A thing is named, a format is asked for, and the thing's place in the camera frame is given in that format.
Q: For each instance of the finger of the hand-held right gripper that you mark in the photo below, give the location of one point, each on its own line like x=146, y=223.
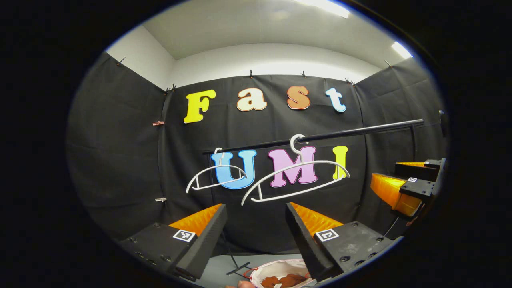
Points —
x=416, y=171
x=388, y=190

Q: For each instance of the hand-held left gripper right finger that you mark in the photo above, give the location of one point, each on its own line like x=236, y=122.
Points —
x=302, y=236

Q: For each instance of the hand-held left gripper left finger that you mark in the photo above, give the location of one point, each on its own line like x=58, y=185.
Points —
x=208, y=232

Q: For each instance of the white laundry hamper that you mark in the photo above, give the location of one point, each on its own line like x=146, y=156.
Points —
x=272, y=266

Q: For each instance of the white plastic hanger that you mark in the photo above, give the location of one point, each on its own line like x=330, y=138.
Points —
x=280, y=172
x=189, y=187

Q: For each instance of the black backdrop cloth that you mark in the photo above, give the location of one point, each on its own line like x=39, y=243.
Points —
x=120, y=160

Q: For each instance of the pink clip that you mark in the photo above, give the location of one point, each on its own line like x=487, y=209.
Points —
x=158, y=123

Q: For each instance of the small ceiling light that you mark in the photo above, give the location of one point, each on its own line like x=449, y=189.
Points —
x=401, y=50

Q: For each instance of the long ceiling light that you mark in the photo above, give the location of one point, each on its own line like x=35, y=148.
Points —
x=326, y=7

